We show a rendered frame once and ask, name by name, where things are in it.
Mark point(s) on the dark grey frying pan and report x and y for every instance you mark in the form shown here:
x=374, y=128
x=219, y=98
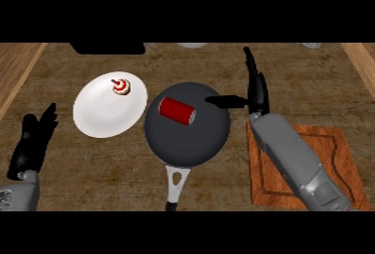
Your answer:
x=188, y=125

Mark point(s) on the brown wooden cutting board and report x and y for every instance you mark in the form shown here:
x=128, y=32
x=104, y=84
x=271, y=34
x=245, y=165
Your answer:
x=342, y=162

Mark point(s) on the red and white cupcake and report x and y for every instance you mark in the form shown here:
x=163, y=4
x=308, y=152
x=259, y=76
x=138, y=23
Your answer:
x=122, y=86

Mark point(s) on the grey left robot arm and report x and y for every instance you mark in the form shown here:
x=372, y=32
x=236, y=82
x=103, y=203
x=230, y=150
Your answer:
x=22, y=193

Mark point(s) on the small grey round object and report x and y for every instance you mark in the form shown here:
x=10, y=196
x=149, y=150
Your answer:
x=311, y=45

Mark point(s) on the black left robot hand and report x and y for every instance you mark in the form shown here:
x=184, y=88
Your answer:
x=30, y=145

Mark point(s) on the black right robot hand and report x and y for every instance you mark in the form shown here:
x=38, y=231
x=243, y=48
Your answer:
x=258, y=92

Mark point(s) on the black appliance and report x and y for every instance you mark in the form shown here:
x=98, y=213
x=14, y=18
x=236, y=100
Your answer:
x=109, y=48

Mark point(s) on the red can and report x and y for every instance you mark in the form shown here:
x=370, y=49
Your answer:
x=177, y=110

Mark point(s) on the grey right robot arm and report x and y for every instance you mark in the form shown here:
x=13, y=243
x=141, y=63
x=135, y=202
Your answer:
x=296, y=158

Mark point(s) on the white plate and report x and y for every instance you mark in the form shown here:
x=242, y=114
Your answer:
x=110, y=104

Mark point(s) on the pale grey round object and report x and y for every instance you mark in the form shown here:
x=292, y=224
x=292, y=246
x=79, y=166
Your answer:
x=193, y=45

